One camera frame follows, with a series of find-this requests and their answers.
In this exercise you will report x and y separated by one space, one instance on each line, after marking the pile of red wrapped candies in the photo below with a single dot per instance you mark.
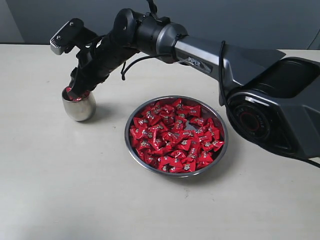
175 137

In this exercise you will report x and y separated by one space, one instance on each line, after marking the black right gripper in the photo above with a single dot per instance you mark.
96 63

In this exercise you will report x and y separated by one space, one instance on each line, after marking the stainless steel cup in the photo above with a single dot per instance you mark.
80 111

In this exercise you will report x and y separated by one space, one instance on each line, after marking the round stainless steel plate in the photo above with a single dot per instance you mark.
208 112

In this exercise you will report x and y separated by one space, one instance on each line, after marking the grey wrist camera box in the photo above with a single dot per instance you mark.
72 34

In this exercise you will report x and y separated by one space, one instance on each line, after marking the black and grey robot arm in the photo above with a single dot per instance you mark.
271 99

